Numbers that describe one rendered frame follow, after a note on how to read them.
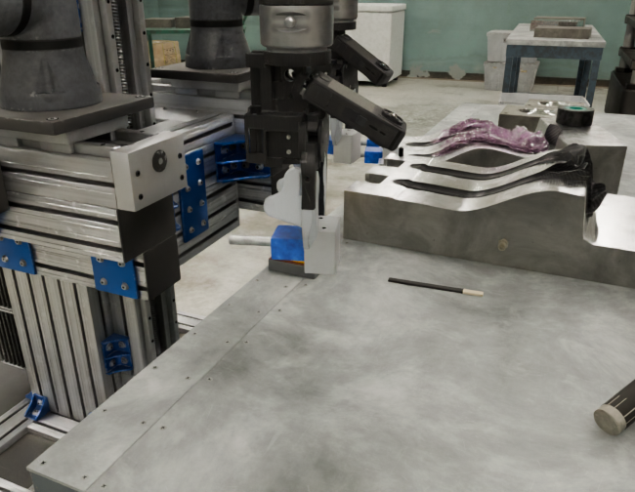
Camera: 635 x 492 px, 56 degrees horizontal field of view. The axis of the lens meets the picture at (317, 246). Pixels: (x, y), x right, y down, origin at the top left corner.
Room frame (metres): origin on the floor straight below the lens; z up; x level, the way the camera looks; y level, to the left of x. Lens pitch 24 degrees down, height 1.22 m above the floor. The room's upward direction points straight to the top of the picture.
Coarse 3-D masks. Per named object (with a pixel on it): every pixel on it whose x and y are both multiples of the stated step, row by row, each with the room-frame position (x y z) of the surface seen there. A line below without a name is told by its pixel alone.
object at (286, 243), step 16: (320, 224) 0.65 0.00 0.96; (336, 224) 0.64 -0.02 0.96; (240, 240) 0.66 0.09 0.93; (256, 240) 0.65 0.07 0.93; (272, 240) 0.64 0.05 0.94; (288, 240) 0.63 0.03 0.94; (320, 240) 0.62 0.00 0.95; (336, 240) 0.63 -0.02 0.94; (272, 256) 0.64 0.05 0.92; (288, 256) 0.63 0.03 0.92; (304, 256) 0.63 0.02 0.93; (320, 256) 0.62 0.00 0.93; (336, 256) 0.63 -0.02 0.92; (320, 272) 0.62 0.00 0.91
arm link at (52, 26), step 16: (32, 0) 0.89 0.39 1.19; (48, 0) 0.92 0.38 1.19; (64, 0) 0.95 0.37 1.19; (32, 16) 0.90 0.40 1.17; (48, 16) 0.92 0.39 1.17; (64, 16) 0.94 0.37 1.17; (16, 32) 0.89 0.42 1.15; (32, 32) 0.91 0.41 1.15; (48, 32) 0.92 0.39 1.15; (64, 32) 0.94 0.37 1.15; (80, 32) 0.98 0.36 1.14
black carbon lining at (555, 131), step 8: (552, 128) 1.36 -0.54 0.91; (560, 128) 1.33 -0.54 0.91; (544, 136) 1.38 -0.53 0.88; (552, 136) 1.36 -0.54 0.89; (408, 144) 1.43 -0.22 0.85; (416, 144) 1.43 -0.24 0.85; (424, 144) 1.43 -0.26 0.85; (432, 144) 1.39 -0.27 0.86; (552, 144) 1.35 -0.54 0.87; (528, 152) 1.26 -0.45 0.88; (536, 152) 1.26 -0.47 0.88
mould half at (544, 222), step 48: (384, 192) 0.96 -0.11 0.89; (432, 192) 0.97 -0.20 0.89; (528, 192) 0.86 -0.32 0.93; (576, 192) 0.83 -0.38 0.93; (384, 240) 0.94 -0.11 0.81; (432, 240) 0.91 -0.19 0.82; (480, 240) 0.88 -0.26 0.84; (528, 240) 0.85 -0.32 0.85; (576, 240) 0.82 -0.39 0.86; (624, 240) 0.83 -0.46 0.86
